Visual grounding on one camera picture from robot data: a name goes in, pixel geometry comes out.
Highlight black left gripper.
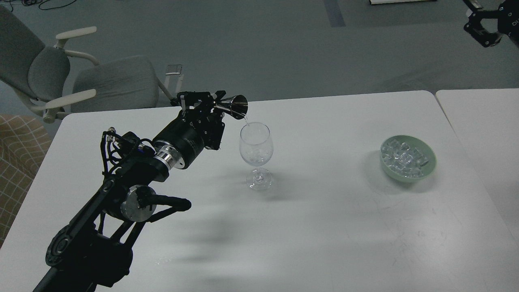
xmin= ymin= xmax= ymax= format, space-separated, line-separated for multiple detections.
xmin=152 ymin=91 xmax=225 ymax=170

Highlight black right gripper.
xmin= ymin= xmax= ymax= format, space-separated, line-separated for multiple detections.
xmin=463 ymin=0 xmax=519 ymax=48

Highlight steel double jigger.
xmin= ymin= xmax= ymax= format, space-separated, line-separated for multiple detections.
xmin=212 ymin=90 xmax=249 ymax=120

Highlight clear ice cubes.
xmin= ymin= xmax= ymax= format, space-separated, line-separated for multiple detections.
xmin=381 ymin=138 xmax=429 ymax=178

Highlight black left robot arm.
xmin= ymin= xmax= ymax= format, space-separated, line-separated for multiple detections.
xmin=34 ymin=90 xmax=232 ymax=292

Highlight clear wine glass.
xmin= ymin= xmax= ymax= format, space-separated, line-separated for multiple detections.
xmin=239 ymin=122 xmax=274 ymax=191

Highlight grey office chair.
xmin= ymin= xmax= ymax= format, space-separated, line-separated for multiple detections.
xmin=0 ymin=6 xmax=178 ymax=123

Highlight green bowl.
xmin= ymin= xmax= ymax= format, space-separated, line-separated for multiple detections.
xmin=379 ymin=135 xmax=438 ymax=183

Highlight beige checkered cushion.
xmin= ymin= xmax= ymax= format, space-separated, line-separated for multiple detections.
xmin=0 ymin=114 xmax=52 ymax=245

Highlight black floor cable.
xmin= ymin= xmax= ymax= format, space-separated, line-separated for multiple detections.
xmin=0 ymin=0 xmax=77 ymax=11

